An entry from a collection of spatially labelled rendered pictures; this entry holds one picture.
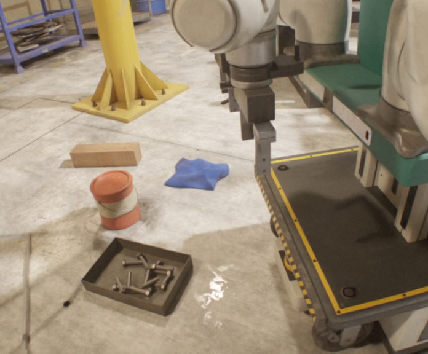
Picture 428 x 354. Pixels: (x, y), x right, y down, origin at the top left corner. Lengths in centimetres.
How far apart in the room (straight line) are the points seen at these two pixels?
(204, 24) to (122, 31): 235
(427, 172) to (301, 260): 43
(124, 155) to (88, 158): 22
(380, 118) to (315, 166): 64
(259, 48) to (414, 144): 29
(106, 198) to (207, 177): 53
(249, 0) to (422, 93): 21
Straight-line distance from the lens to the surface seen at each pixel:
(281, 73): 62
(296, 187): 118
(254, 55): 59
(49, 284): 151
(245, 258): 138
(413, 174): 64
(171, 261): 141
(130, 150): 197
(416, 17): 42
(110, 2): 269
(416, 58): 43
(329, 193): 117
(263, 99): 59
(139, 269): 141
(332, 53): 102
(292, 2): 104
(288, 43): 344
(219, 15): 37
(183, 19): 39
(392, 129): 65
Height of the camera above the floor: 103
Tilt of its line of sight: 33 degrees down
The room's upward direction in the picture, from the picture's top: 6 degrees counter-clockwise
